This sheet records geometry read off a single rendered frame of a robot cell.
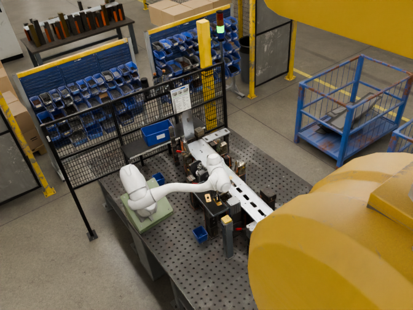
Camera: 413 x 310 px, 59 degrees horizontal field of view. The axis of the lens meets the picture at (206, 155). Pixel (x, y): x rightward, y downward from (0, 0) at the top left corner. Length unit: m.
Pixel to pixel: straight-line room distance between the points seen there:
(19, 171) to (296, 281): 4.82
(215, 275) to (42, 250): 2.24
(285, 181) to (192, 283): 1.39
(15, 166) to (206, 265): 2.77
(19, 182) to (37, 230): 0.66
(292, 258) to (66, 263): 4.20
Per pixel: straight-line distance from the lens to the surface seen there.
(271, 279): 0.20
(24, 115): 5.60
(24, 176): 5.00
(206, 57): 3.86
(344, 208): 0.17
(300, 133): 5.16
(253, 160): 3.91
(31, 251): 4.63
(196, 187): 2.43
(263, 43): 6.08
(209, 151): 3.59
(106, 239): 4.37
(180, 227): 3.34
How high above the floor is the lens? 3.27
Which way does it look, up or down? 40 degrees down
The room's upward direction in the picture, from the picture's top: 6 degrees counter-clockwise
